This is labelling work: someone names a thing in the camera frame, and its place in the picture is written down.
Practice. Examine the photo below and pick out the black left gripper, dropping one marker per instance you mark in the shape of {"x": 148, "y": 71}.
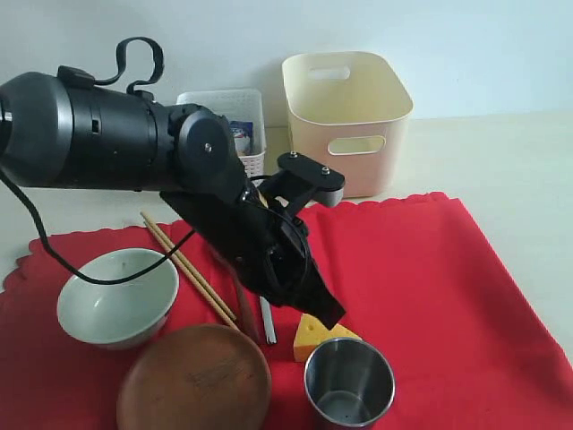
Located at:
{"x": 268, "y": 251}

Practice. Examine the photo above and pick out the yellow cheese wedge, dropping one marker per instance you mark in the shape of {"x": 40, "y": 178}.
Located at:
{"x": 311, "y": 333}

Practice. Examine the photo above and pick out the steel table knife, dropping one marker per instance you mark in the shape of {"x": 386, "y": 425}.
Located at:
{"x": 268, "y": 322}

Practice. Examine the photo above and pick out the stainless steel cup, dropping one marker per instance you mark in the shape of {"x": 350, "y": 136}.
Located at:
{"x": 349, "y": 384}

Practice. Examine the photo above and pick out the dark wooden spoon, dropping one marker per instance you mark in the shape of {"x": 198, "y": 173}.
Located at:
{"x": 246, "y": 316}

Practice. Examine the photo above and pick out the milk carton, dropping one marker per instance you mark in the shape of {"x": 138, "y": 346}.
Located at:
{"x": 242, "y": 132}

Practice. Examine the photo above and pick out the wooden chopstick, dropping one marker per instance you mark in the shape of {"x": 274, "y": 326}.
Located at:
{"x": 192, "y": 269}
{"x": 188, "y": 273}

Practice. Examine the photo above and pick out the pale green ceramic bowl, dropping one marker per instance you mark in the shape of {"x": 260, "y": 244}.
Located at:
{"x": 121, "y": 316}

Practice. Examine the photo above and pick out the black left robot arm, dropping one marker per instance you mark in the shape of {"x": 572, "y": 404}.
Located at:
{"x": 71, "y": 130}

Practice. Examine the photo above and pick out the brown wooden plate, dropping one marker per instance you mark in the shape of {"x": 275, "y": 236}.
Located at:
{"x": 202, "y": 377}

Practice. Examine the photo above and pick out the red scalloped table cloth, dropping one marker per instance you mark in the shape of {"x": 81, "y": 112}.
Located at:
{"x": 418, "y": 280}

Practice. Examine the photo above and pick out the cream plastic bin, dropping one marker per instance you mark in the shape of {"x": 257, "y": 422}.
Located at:
{"x": 348, "y": 111}

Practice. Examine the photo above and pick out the white perforated plastic basket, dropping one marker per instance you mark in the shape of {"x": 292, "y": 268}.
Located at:
{"x": 243, "y": 109}

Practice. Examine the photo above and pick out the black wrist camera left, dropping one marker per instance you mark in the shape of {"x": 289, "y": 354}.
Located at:
{"x": 300, "y": 180}

